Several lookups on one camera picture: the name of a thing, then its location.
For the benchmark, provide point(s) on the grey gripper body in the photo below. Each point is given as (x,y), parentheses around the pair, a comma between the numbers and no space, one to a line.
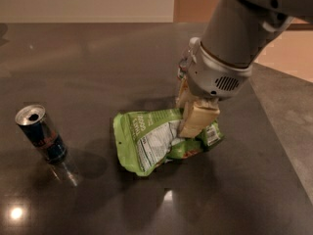
(213,77)

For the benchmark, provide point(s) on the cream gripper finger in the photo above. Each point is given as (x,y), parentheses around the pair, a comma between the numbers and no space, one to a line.
(185,99)
(197,115)

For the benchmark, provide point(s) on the green rice chip bag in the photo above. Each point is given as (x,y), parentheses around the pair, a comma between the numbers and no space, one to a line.
(146,140)

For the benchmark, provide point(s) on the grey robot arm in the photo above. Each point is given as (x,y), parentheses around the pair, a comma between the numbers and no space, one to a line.
(239,30)

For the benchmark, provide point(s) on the redbull can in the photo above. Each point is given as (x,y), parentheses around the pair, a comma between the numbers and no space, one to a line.
(35,123)

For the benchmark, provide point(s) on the clear plastic water bottle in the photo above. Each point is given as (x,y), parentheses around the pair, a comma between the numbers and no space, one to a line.
(181,74)

